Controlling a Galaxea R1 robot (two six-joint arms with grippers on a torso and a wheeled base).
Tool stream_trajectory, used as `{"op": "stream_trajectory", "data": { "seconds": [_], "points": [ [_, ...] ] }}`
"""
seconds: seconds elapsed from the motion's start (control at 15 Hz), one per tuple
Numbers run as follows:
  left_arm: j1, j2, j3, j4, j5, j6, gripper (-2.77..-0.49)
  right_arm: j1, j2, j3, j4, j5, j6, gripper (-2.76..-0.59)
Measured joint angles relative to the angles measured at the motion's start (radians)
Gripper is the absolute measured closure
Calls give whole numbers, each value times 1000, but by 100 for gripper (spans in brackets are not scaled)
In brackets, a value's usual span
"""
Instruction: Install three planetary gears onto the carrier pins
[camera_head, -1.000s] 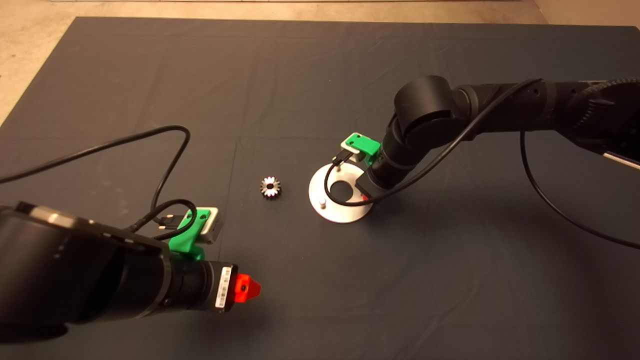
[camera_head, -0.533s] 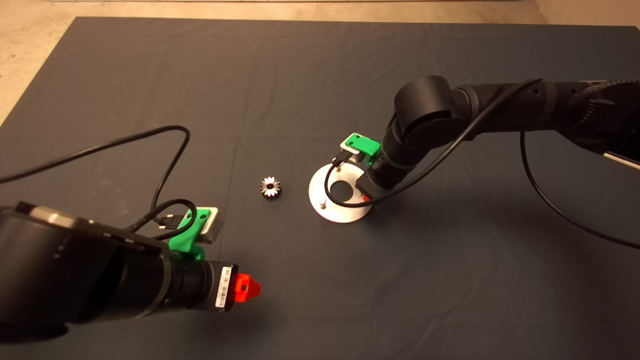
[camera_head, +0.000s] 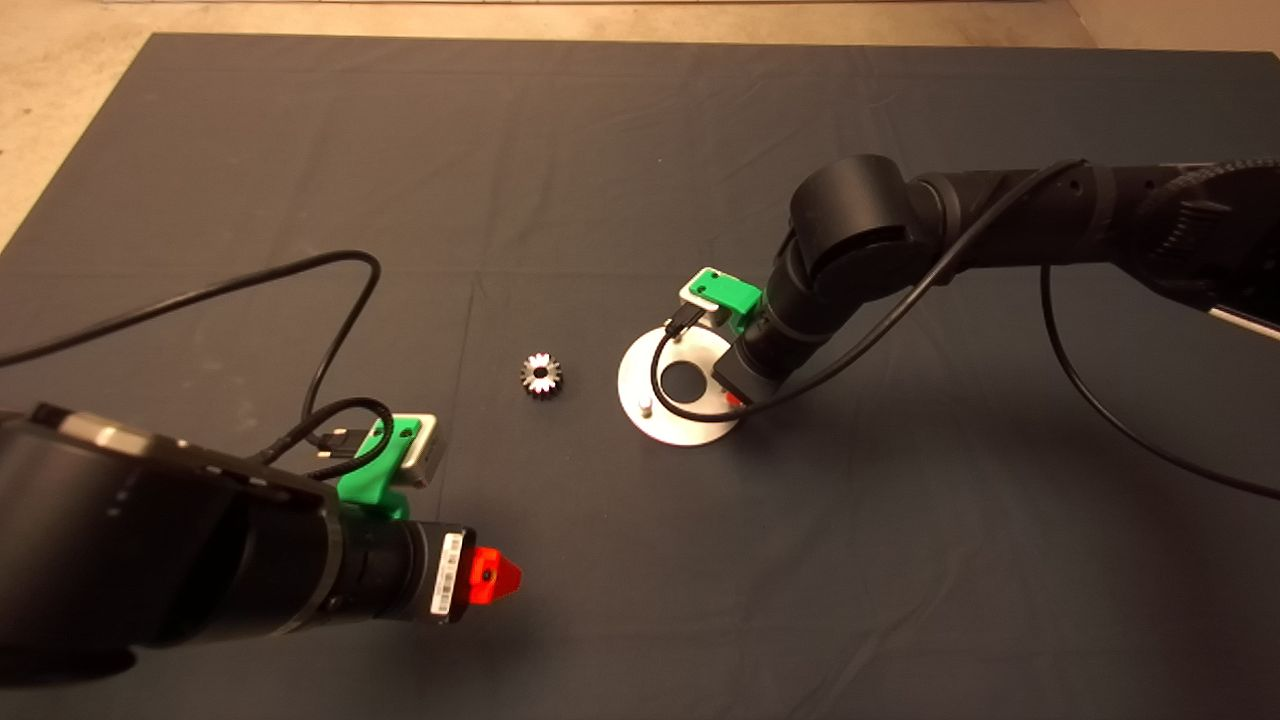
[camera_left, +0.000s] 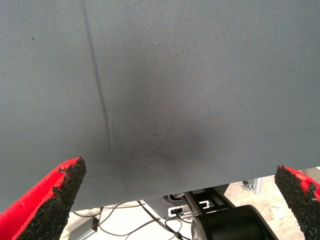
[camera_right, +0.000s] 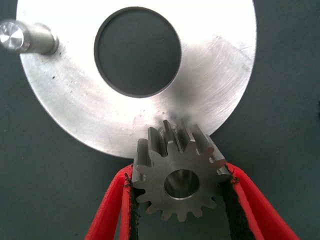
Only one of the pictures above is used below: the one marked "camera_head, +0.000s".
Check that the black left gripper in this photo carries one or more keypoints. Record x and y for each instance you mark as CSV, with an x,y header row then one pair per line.
x,y
440,575

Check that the green left camera mount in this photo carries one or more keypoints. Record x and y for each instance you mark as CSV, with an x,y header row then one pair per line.
x,y
368,475

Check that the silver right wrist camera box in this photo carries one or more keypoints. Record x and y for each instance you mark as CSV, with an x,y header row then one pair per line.
x,y
712,315

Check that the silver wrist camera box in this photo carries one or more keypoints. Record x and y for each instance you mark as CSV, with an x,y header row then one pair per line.
x,y
712,315
418,460

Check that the green right camera mount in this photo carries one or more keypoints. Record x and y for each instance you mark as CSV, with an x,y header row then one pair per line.
x,y
735,292

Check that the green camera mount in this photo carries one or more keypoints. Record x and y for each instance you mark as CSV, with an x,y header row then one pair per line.
x,y
368,475
735,292

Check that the dark grey table cloth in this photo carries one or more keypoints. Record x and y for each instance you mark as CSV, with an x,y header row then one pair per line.
x,y
600,150

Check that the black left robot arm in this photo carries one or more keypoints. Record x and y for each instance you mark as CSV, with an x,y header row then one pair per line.
x,y
150,540

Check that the round metal carrier plate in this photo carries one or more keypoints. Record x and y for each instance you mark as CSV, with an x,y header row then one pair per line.
x,y
640,375

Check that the small steel planetary gear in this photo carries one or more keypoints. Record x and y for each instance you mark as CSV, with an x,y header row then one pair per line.
x,y
552,378

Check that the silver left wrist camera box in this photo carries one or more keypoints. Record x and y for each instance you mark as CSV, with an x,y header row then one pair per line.
x,y
418,460

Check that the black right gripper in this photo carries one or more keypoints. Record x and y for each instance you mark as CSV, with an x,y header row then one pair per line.
x,y
750,372

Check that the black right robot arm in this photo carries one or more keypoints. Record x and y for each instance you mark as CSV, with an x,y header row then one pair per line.
x,y
1000,215

